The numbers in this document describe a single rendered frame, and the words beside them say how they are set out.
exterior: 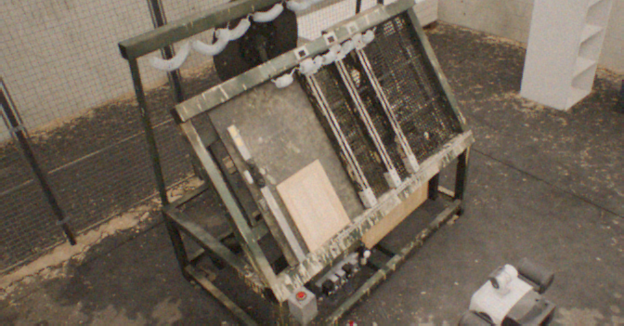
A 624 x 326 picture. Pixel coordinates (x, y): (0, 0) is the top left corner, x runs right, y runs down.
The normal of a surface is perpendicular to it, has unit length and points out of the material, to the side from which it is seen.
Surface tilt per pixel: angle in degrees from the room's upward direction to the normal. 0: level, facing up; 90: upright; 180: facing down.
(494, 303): 0
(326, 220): 58
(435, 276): 0
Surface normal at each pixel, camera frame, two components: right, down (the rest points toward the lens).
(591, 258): -0.09, -0.82
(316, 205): 0.54, -0.14
